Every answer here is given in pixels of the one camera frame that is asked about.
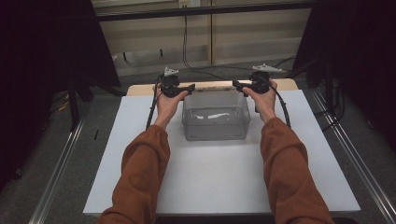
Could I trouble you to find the black wall cable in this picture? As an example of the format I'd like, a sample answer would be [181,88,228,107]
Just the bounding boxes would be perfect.
[181,14,297,80]

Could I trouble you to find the left hand-held gripper black cable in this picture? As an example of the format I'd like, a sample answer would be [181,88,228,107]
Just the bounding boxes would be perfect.
[145,74,165,131]

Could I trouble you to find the aluminium floor rail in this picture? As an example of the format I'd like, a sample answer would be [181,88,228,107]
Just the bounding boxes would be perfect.
[28,113,90,224]
[310,89,396,224]

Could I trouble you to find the black metal stand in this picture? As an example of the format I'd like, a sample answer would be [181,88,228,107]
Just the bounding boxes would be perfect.
[65,73,95,133]

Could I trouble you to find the person's left hand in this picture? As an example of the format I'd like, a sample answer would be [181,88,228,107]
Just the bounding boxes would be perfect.
[151,83,190,131]

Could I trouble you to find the transparent grey plastic box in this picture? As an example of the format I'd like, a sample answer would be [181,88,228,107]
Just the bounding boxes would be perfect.
[181,89,252,142]

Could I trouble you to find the black curtain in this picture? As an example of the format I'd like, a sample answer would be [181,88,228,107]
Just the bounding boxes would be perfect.
[291,0,396,152]
[0,0,121,190]

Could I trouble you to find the black horizontal frame bar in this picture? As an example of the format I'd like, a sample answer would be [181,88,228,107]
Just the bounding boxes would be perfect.
[95,1,313,22]

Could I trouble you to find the white table cover sheet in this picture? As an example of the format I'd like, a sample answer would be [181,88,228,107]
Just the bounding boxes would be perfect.
[82,89,361,217]

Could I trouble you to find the white wall outlet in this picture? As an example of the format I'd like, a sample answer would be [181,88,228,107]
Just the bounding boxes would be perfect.
[178,0,202,9]

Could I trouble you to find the right hand-held gripper black cable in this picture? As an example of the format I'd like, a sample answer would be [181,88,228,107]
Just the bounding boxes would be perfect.
[268,84,292,129]

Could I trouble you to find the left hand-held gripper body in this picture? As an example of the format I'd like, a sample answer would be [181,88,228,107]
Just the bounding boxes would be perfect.
[160,66,185,98]

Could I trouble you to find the hand-held gripper black cable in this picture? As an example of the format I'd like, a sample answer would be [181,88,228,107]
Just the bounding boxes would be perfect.
[145,74,165,131]
[268,84,292,129]

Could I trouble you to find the person's right hand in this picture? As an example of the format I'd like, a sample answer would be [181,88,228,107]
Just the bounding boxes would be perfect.
[242,78,279,124]

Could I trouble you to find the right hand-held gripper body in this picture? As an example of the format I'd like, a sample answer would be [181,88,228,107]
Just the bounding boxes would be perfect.
[247,63,287,94]

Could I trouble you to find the bundle of black floor cables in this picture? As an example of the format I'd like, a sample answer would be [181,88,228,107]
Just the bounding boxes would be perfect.
[313,78,346,133]

